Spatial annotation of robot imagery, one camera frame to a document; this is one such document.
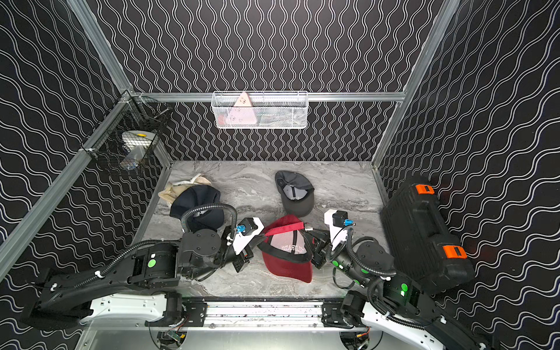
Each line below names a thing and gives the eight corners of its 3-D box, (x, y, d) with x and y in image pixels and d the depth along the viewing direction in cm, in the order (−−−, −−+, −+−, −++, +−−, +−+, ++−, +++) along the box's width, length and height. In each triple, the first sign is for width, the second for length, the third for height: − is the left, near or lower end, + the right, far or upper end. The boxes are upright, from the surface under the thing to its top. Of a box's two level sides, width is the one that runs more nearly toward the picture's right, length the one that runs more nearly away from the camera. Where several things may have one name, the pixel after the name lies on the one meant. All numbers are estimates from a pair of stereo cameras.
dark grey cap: (286, 219, 101) (286, 213, 97) (274, 178, 117) (274, 172, 113) (319, 212, 103) (321, 206, 99) (304, 173, 119) (305, 166, 115)
